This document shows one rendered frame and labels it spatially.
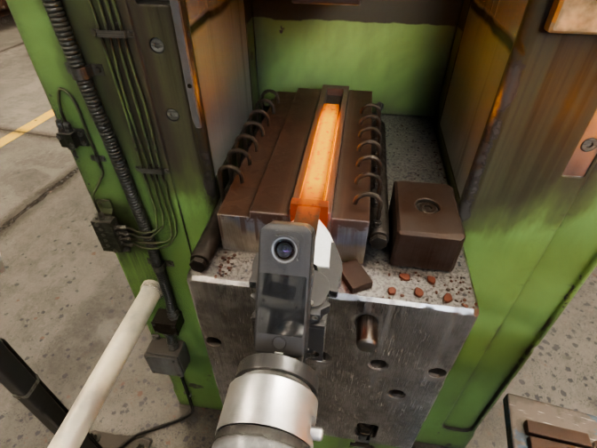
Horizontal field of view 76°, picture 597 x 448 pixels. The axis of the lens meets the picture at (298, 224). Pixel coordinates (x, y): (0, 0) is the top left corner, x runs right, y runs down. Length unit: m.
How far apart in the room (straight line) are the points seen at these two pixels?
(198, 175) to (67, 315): 1.28
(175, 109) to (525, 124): 0.49
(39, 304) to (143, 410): 0.71
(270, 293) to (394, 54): 0.67
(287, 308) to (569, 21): 0.43
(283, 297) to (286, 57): 0.66
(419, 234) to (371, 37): 0.49
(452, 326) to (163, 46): 0.53
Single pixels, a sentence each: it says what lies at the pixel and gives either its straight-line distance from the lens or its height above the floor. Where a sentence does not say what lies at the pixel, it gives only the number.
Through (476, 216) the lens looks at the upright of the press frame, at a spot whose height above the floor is 0.91.
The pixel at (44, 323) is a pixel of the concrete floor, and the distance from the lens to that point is 1.88.
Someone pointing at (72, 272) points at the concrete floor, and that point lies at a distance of 2.03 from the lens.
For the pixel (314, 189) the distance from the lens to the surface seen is 0.50.
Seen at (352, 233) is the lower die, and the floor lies 0.97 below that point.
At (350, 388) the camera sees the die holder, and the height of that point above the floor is 0.68.
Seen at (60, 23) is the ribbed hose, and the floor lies 1.17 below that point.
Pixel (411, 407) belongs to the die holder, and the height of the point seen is 0.65.
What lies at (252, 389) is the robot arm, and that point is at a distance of 0.31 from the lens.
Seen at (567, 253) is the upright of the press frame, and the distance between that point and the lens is 0.79.
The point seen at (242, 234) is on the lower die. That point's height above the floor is 0.95.
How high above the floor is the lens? 1.30
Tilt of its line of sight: 41 degrees down
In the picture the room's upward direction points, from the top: straight up
